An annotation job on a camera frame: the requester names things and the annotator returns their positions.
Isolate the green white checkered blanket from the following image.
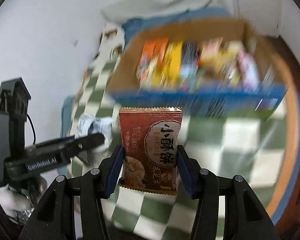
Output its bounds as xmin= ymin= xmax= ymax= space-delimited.
xmin=65 ymin=55 xmax=300 ymax=240

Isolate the yellow black snack bag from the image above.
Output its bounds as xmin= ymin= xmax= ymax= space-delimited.
xmin=151 ymin=41 xmax=199 ymax=90

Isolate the orange snack bag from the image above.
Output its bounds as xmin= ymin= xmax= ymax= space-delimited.
xmin=136 ymin=37 xmax=168 ymax=88

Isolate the grey white snack bag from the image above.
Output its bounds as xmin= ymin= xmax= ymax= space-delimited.
xmin=77 ymin=114 xmax=114 ymax=167

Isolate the bear print pillow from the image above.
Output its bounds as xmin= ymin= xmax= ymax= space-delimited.
xmin=90 ymin=22 xmax=125 ymax=66

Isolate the blue bed sheet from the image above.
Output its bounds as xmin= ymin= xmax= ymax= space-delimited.
xmin=61 ymin=8 xmax=300 ymax=225

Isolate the cardboard box blue front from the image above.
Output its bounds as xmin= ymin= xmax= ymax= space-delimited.
xmin=106 ymin=17 xmax=288 ymax=118

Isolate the red brown pastry packet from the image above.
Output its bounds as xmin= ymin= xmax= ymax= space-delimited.
xmin=119 ymin=107 xmax=183 ymax=196

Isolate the white pink snack pack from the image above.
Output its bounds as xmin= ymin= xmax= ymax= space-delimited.
xmin=237 ymin=50 xmax=260 ymax=92

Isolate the black cable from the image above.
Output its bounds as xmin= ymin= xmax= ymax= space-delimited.
xmin=26 ymin=113 xmax=37 ymax=145

